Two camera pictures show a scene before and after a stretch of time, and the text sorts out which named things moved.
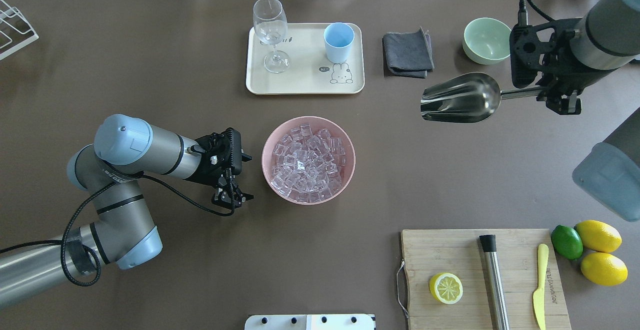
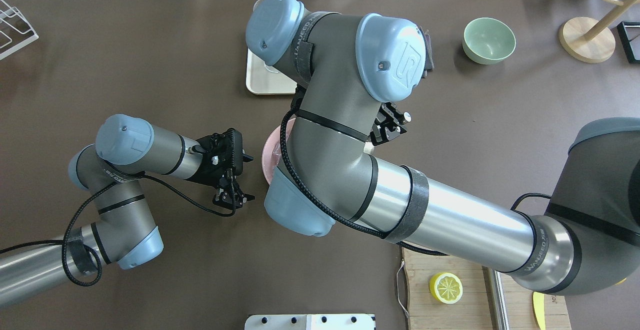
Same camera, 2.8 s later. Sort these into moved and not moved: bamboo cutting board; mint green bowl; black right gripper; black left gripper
Moved: black right gripper
Not moved: black left gripper; bamboo cutting board; mint green bowl
